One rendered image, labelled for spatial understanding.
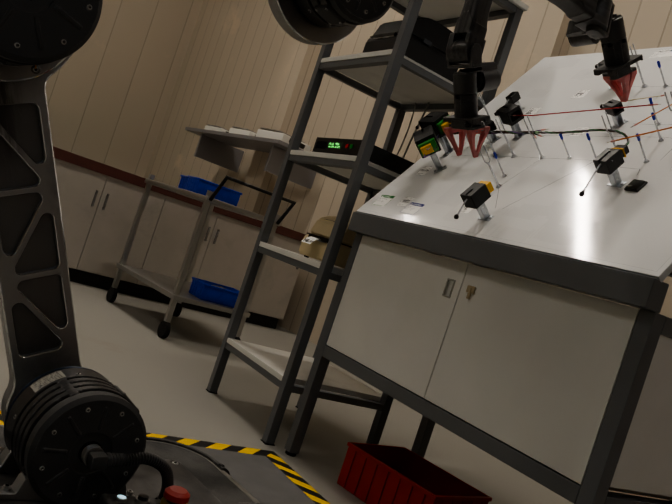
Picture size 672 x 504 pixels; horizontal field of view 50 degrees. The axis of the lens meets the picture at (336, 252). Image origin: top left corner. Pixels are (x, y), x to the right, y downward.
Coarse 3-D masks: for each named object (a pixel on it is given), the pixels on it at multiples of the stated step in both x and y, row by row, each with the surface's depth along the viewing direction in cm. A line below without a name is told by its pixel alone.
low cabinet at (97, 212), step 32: (64, 160) 442; (64, 192) 448; (96, 192) 459; (128, 192) 473; (160, 192) 484; (64, 224) 452; (96, 224) 465; (128, 224) 478; (160, 224) 491; (192, 224) 506; (224, 224) 521; (256, 224) 535; (96, 256) 469; (128, 256) 482; (160, 256) 496; (224, 256) 526; (128, 288) 492; (256, 288) 549; (288, 288) 567; (256, 320) 561
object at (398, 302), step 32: (384, 256) 233; (416, 256) 220; (352, 288) 243; (384, 288) 228; (416, 288) 215; (448, 288) 205; (352, 320) 238; (384, 320) 224; (416, 320) 211; (448, 320) 200; (352, 352) 233; (384, 352) 219; (416, 352) 208; (416, 384) 204
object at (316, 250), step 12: (312, 228) 277; (324, 228) 271; (324, 240) 264; (348, 240) 263; (384, 240) 273; (300, 252) 276; (312, 252) 268; (324, 252) 262; (348, 252) 264; (336, 264) 263
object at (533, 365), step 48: (480, 288) 194; (528, 288) 180; (480, 336) 189; (528, 336) 176; (576, 336) 165; (624, 336) 155; (432, 384) 198; (480, 384) 184; (528, 384) 172; (576, 384) 161; (528, 432) 168; (576, 432) 158; (576, 480) 154
